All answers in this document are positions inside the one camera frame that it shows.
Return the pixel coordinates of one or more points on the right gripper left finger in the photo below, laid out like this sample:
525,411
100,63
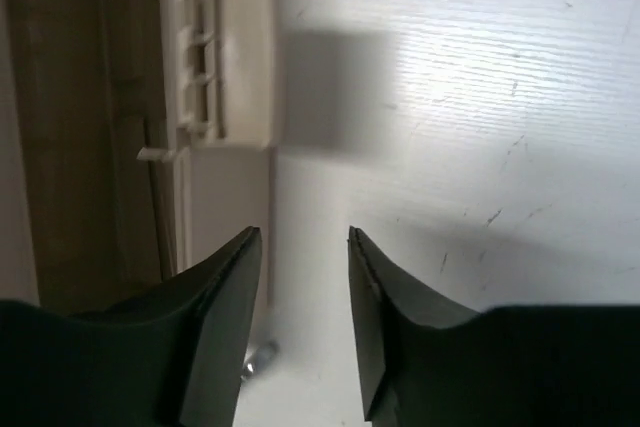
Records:
172,356

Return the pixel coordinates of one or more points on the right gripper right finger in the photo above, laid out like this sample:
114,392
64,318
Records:
426,360

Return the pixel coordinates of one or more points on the long silver wrench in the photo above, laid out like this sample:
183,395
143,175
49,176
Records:
259,360

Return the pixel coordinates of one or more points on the beige plastic toolbox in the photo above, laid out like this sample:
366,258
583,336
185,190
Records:
135,141

